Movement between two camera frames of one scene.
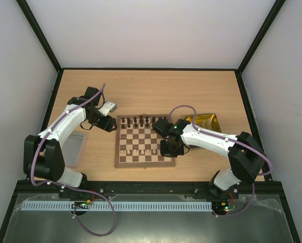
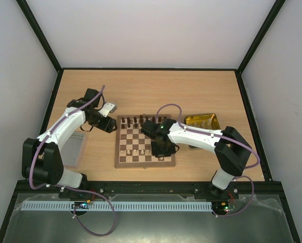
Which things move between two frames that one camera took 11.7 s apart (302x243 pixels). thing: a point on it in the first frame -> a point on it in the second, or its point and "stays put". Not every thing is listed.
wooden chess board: x=137 y=143 stays put
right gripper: x=171 y=152 -> x=161 y=149
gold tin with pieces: x=207 y=122 stays put
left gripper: x=108 y=124 stays put
